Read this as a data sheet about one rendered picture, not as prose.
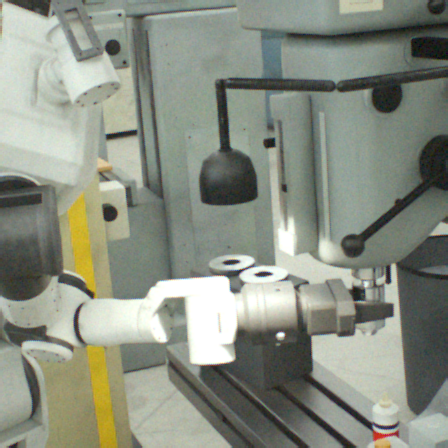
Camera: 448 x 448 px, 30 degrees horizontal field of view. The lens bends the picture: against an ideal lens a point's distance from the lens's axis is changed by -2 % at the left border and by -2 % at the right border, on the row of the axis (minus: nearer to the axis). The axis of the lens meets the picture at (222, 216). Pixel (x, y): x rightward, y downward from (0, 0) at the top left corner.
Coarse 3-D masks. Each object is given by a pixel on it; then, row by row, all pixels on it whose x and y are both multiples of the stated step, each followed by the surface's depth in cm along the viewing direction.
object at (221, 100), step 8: (216, 80) 102; (216, 88) 102; (224, 88) 102; (216, 96) 102; (224, 96) 102; (224, 104) 102; (224, 112) 103; (224, 120) 103; (224, 128) 103; (224, 136) 103; (224, 144) 104
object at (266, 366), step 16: (224, 256) 169; (240, 256) 168; (192, 272) 166; (208, 272) 165; (224, 272) 161; (240, 272) 161; (256, 272) 159; (272, 272) 158; (240, 288) 155; (304, 336) 158; (240, 352) 159; (256, 352) 154; (272, 352) 154; (288, 352) 156; (304, 352) 159; (224, 368) 165; (240, 368) 160; (256, 368) 155; (272, 368) 155; (288, 368) 157; (304, 368) 160; (256, 384) 157; (272, 384) 156
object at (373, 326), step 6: (354, 294) 120; (360, 294) 119; (366, 294) 119; (372, 294) 119; (378, 294) 119; (384, 294) 121; (354, 300) 121; (360, 300) 120; (366, 300) 119; (372, 300) 119; (378, 300) 119; (384, 300) 121; (360, 324) 121; (366, 324) 120; (372, 324) 120; (378, 324) 120; (384, 324) 122; (360, 330) 121; (366, 330) 121; (372, 330) 121; (378, 330) 121
